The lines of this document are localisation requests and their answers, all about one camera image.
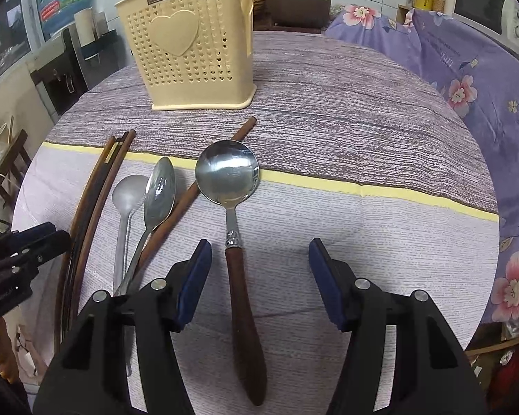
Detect shiny oval steel spoon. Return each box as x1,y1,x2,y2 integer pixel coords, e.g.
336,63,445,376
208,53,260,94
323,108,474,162
115,156,176,297

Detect matt grey metal spoon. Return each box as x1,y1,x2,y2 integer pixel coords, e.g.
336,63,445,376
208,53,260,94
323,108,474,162
111,175,150,377

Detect glass sliding door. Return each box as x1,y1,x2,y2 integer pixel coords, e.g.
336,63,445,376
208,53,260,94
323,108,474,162
0,0,42,89

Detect round spoon with wooden handle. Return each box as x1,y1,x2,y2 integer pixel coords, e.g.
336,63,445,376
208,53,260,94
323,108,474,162
194,140,268,406

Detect white microwave oven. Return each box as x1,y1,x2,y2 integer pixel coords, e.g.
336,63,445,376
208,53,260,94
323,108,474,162
452,0,519,55

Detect blue water bottle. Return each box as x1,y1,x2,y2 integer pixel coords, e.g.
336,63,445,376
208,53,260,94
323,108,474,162
37,0,91,42

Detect grey water dispenser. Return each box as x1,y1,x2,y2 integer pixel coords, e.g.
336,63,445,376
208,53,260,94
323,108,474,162
30,30,126,115

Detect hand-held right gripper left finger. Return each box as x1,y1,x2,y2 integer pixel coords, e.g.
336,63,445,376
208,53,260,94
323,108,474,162
34,239,212,415

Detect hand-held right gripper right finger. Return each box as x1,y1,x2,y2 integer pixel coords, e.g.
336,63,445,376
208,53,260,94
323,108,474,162
308,238,489,415

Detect dark wooden cabinet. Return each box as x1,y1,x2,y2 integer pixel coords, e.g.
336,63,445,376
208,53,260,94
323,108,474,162
253,9,326,35

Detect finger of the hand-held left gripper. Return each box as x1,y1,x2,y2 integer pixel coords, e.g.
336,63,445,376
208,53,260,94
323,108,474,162
0,230,72,287
0,222,58,253

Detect purple floral cloth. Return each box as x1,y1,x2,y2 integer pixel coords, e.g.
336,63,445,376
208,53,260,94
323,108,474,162
324,3,519,325

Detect cream plastic utensil holder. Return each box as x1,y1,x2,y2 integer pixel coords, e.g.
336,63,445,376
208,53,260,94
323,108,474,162
115,0,258,112

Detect white rice cooker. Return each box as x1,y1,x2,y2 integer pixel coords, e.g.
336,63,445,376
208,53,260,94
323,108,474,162
264,0,331,27

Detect brown wooden chopstick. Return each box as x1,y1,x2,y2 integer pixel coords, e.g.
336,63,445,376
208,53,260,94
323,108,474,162
67,129,137,338
136,116,258,271
54,136,117,342

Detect round table with cloth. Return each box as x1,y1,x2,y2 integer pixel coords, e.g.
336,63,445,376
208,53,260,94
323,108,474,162
11,30,500,415

